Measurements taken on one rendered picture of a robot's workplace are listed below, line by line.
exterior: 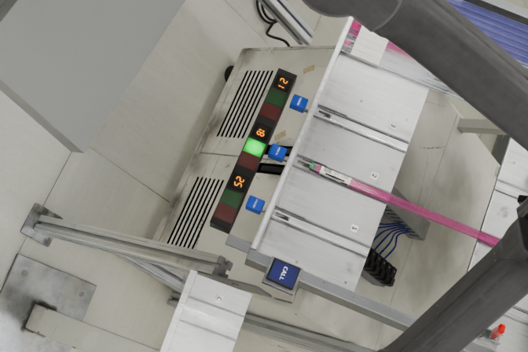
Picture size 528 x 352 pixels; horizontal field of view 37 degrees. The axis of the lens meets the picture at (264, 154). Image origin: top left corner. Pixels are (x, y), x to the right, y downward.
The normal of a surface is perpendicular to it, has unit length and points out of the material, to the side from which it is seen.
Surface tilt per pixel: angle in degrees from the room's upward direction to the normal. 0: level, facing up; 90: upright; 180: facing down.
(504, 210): 48
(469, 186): 0
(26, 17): 0
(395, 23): 58
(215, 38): 0
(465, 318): 63
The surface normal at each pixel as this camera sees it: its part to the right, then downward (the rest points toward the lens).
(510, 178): 0.07, -0.32
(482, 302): -0.18, 0.55
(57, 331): -0.60, -0.42
